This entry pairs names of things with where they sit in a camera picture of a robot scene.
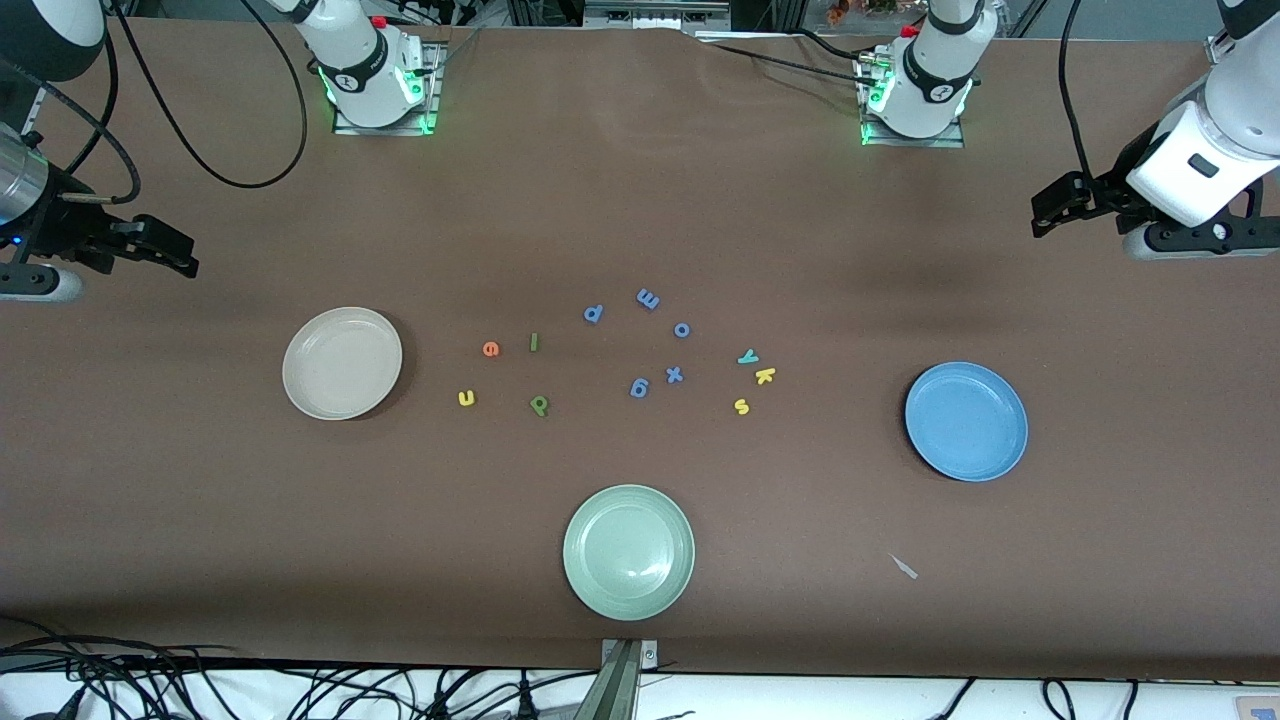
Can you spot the grey metal equipment box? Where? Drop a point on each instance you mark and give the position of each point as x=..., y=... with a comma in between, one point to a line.
x=655, y=12

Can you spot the blue plate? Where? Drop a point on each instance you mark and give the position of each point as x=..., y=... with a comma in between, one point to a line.
x=966, y=421

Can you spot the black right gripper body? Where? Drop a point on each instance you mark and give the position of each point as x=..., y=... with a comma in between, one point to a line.
x=62, y=225

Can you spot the blue foam letter g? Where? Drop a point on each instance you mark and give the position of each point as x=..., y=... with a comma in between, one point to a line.
x=639, y=388

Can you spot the brown table cover sheet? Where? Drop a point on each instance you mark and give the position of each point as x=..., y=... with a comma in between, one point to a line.
x=640, y=200

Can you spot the yellow foam letter k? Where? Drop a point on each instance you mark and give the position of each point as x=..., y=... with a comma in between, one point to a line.
x=763, y=376

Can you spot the green foam letter p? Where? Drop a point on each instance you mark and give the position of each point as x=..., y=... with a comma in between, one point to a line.
x=539, y=403

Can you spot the aluminium edge rail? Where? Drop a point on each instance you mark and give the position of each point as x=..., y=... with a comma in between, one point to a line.
x=32, y=110

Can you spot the aluminium corner bracket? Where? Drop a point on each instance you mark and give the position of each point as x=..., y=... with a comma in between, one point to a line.
x=1220, y=50

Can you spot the green plate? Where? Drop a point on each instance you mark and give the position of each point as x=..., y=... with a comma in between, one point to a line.
x=628, y=552

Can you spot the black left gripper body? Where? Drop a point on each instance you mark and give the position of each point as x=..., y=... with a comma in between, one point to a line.
x=1108, y=189

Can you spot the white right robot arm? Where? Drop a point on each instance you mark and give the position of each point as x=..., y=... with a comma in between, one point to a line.
x=365, y=70

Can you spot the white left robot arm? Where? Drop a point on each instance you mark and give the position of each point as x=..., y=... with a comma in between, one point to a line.
x=935, y=80

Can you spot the beige brown plate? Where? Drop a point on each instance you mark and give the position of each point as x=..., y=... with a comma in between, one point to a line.
x=342, y=363

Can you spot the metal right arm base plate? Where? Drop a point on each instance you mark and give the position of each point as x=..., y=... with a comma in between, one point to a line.
x=425, y=100

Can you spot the orange decorative object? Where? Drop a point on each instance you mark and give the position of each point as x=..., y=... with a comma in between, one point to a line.
x=860, y=8

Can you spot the blue foam letter m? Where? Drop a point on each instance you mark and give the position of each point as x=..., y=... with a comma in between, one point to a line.
x=648, y=298

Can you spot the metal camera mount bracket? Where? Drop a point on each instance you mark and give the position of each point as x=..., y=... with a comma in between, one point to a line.
x=625, y=655

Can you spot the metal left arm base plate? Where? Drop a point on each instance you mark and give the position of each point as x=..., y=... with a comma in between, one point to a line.
x=955, y=140

